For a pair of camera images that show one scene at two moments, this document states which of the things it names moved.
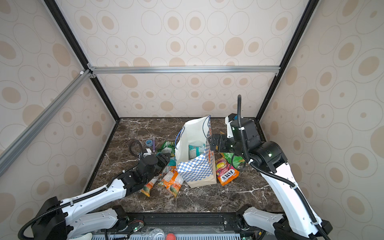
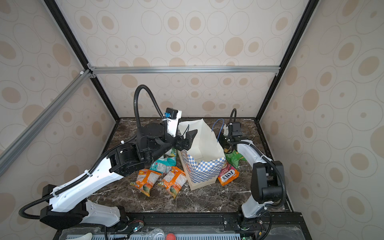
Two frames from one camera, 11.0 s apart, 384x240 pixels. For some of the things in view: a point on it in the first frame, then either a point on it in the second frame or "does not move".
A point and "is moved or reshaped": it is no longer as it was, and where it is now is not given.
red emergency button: [170, 236] does not move
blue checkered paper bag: [195, 159] is moved or reshaped
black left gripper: [163, 160] to [181, 143]
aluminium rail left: [10, 152] does not move
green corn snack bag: [234, 160] does not move
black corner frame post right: [310, 8] does not move
